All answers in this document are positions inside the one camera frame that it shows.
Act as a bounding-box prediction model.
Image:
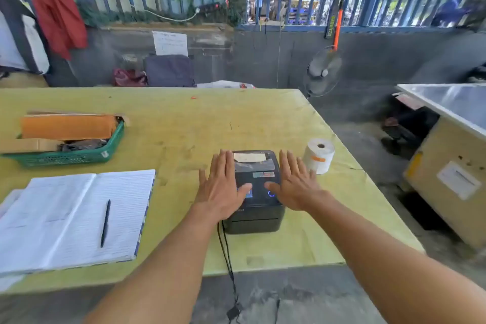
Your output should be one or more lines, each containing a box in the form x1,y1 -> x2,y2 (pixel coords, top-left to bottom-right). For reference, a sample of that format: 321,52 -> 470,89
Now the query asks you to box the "wooden bench with metal top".
395,83 -> 486,249

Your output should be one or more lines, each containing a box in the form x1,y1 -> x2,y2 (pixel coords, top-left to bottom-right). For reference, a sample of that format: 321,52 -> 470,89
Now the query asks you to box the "open lined notebook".
0,169 -> 157,278

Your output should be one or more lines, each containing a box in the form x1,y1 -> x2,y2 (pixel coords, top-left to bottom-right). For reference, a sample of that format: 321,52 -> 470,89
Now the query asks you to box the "black power strip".
197,1 -> 225,14

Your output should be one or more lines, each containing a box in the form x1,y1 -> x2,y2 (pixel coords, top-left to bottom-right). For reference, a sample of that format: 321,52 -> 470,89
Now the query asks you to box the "black and orange hanging tool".
324,0 -> 349,52

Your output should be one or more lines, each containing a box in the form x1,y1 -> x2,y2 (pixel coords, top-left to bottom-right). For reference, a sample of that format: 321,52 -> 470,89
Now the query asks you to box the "green plastic basket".
2,117 -> 126,168

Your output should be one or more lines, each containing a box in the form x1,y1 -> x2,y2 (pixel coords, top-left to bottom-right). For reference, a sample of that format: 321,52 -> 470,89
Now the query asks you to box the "person's left hand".
193,150 -> 253,222

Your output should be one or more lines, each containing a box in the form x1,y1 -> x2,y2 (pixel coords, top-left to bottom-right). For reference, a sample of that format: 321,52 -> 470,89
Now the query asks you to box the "brown cardboard piece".
0,138 -> 64,154

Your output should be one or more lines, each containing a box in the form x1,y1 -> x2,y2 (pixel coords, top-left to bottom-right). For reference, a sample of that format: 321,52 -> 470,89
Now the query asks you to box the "person's left forearm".
82,206 -> 228,324

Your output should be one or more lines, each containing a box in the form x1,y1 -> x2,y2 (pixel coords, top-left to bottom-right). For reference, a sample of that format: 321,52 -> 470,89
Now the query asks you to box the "white power cable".
130,4 -> 200,23

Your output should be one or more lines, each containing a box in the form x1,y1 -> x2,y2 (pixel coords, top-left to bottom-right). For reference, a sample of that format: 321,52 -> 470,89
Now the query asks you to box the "loose white paper sheet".
0,189 -> 25,293

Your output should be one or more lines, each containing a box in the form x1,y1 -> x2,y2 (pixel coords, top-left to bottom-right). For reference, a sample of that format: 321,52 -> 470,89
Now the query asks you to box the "person's right hand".
264,150 -> 329,213

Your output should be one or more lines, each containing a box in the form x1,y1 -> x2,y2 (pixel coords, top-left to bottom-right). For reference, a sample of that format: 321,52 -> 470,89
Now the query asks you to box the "black and white hanging jacket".
0,0 -> 51,76

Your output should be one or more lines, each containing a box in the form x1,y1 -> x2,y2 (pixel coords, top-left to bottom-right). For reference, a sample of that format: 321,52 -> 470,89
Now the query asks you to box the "black printer cable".
217,221 -> 244,323

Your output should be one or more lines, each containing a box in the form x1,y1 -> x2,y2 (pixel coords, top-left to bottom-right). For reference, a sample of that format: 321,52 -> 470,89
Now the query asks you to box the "orange paper package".
21,114 -> 120,141

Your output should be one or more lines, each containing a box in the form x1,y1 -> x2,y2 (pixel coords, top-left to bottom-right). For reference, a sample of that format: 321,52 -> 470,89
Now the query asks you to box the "dark crumpled bag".
60,139 -> 109,153

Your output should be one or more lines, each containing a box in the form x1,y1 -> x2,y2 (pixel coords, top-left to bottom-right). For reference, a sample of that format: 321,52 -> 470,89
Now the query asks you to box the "white paper label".
436,161 -> 482,201

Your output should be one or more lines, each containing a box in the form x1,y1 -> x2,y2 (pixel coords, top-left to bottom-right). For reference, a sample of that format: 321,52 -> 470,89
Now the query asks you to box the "person's right forearm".
304,192 -> 486,324

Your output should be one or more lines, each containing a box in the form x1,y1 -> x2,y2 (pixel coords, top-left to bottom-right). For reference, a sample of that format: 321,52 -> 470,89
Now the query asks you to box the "maroon bag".
112,67 -> 148,88

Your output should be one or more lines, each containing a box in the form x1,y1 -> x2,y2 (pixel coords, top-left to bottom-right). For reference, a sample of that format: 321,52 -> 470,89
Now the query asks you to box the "black pen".
100,199 -> 112,249

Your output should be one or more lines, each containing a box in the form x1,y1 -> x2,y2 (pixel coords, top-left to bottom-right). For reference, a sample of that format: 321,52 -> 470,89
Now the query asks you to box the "black label printer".
222,150 -> 286,235

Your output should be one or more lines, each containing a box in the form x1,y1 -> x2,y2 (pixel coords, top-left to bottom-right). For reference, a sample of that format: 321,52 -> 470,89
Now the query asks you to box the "white paper roll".
302,138 -> 336,175

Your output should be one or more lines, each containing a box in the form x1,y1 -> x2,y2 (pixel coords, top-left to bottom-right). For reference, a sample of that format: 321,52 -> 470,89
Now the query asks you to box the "grey electric fan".
303,45 -> 344,98

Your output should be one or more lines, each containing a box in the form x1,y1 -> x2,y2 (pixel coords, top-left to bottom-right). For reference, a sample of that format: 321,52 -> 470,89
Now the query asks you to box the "white paper sign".
151,31 -> 189,57

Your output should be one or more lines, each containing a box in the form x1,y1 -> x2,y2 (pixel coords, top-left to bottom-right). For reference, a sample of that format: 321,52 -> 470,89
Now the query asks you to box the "red hanging cloth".
27,0 -> 89,61

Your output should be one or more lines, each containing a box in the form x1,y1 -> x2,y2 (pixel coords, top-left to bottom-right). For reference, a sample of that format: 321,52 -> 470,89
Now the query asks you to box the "white plastic bag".
196,80 -> 256,90

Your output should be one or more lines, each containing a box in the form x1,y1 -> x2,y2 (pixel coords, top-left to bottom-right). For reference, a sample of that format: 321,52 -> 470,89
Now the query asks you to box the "dark purple bag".
144,54 -> 197,88

